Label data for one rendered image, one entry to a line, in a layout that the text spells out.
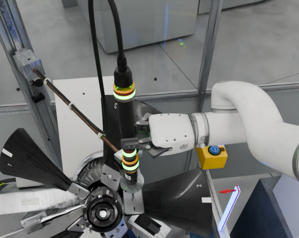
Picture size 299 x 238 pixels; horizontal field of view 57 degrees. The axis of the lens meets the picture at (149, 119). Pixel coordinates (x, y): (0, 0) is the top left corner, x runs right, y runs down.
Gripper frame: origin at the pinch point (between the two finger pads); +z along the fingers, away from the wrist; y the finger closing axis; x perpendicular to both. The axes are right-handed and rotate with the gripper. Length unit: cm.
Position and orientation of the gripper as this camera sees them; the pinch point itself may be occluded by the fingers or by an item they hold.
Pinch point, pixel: (128, 136)
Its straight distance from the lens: 66.3
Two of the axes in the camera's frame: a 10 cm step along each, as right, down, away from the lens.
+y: -1.2, -7.1, 6.9
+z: -9.9, 0.9, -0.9
